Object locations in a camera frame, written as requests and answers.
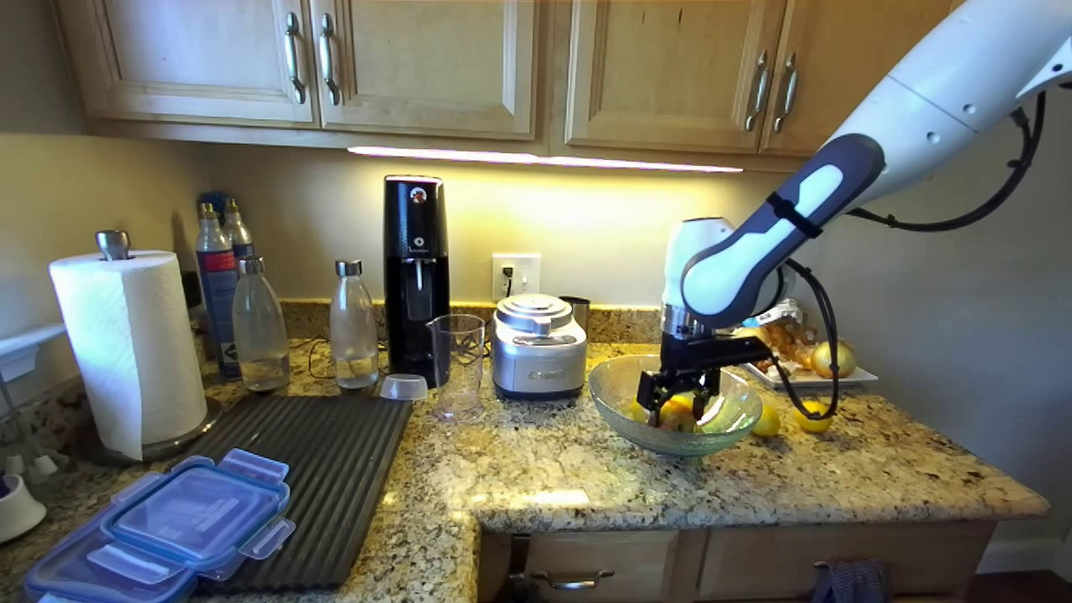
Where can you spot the clear glass bottle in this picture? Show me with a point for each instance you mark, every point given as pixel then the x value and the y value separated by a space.
pixel 352 328

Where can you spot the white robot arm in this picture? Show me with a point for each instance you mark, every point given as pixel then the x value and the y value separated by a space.
pixel 984 63

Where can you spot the black soda maker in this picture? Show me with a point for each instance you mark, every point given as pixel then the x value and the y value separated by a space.
pixel 418 269

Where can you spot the blue lid container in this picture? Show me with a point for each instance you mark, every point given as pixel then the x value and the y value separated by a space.
pixel 205 517
pixel 92 568

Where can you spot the white dish left edge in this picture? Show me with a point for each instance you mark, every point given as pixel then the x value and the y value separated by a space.
pixel 17 510

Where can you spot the red yellow apple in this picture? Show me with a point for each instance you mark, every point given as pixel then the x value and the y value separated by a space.
pixel 674 414

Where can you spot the black drying mat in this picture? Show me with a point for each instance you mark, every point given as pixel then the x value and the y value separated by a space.
pixel 340 455

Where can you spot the blue lid container top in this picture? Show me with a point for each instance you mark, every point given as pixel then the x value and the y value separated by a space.
pixel 205 517

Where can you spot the white wall outlet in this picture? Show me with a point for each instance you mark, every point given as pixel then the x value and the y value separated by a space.
pixel 515 273

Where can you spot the clear plastic bottle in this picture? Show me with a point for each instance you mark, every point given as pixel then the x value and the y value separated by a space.
pixel 258 328

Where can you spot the under cabinet light strip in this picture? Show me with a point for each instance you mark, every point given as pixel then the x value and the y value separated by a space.
pixel 517 158

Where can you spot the blue lid container bottom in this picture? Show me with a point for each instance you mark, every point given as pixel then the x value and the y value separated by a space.
pixel 92 568

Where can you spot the white paper towel roll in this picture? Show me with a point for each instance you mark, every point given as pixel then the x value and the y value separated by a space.
pixel 133 344

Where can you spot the yellow lemon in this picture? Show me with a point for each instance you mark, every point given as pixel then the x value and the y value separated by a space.
pixel 815 421
pixel 767 424

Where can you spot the yellow onion right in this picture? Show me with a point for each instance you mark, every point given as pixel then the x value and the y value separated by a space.
pixel 831 359

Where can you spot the silver rice cooker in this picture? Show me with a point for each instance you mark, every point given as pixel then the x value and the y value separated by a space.
pixel 536 351

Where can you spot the left wooden cabinet door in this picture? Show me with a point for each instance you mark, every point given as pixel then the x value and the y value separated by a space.
pixel 193 63

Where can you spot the white rectangular plate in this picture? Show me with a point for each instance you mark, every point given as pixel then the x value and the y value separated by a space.
pixel 803 378

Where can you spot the dark hanging towel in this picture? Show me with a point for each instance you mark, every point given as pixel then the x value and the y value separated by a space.
pixel 848 582

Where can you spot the clear measuring cup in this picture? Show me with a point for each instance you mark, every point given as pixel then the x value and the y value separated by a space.
pixel 456 365

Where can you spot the red label soda bottle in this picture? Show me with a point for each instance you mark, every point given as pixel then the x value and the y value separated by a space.
pixel 218 273

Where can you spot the wooden cabinet door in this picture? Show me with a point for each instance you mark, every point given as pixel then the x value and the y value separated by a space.
pixel 667 76
pixel 193 63
pixel 429 69
pixel 831 55

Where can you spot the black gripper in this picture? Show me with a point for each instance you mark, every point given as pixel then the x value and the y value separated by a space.
pixel 696 363

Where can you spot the clear glass bowl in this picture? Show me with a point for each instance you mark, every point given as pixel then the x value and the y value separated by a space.
pixel 724 424

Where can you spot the wooden drawer front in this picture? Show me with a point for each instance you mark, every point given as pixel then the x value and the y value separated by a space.
pixel 601 568

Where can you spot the right wooden cabinet door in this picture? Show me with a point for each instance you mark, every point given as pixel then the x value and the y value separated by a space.
pixel 831 55

